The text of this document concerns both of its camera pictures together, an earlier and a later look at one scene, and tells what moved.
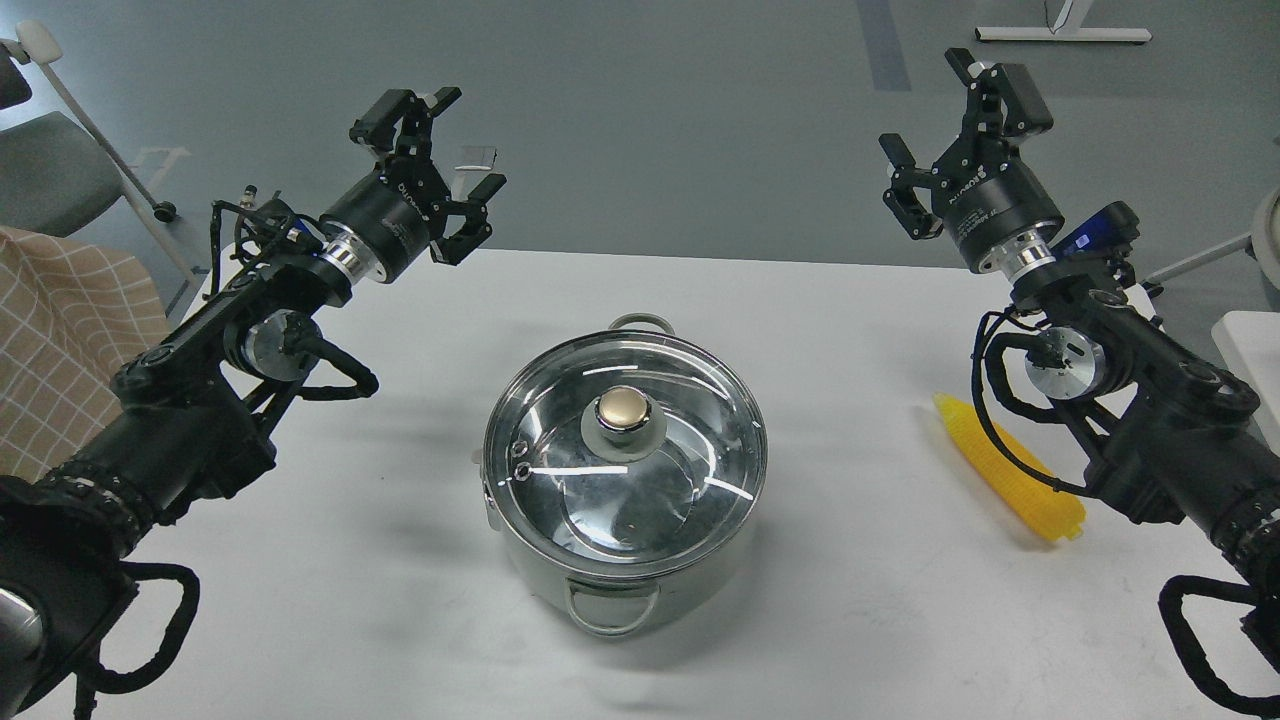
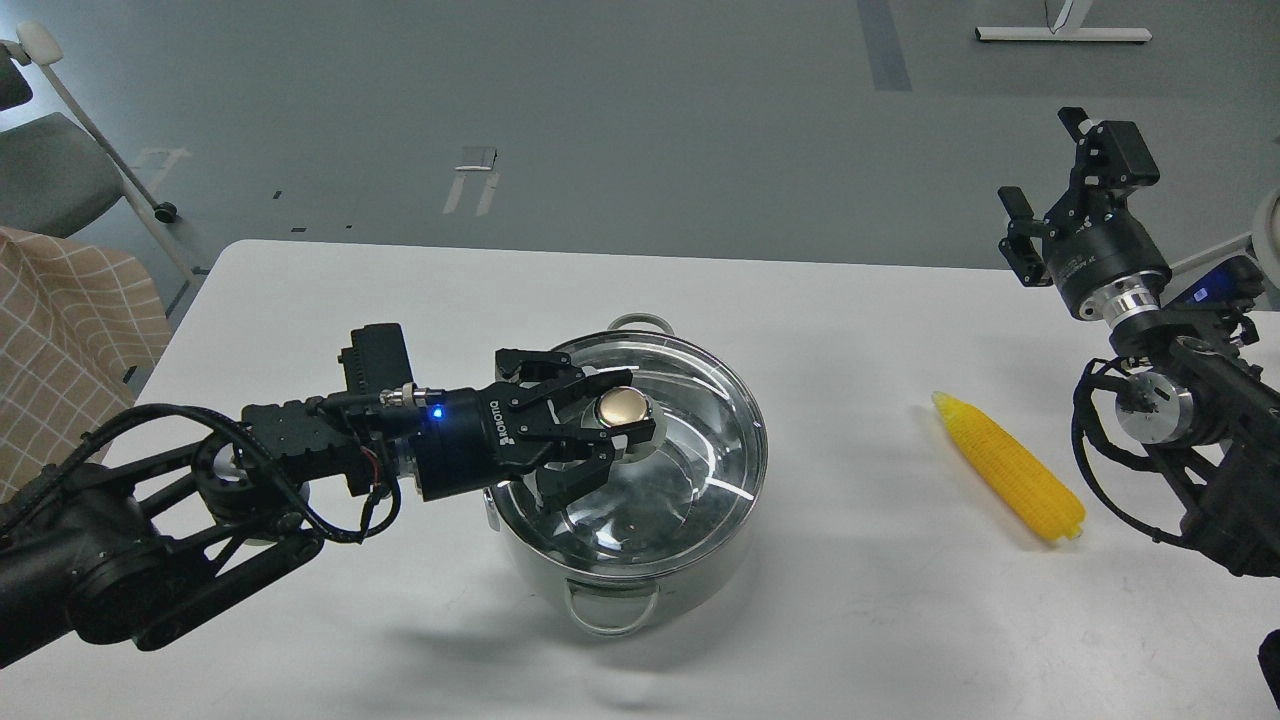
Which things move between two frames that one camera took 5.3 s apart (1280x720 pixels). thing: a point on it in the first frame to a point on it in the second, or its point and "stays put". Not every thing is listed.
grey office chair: [60, 175] stays put
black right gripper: [995, 208] to [1101, 257]
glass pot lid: [625, 454] stays put
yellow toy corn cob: [1056, 513] stays put
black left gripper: [379, 227] to [469, 438]
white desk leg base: [1065, 29] stays put
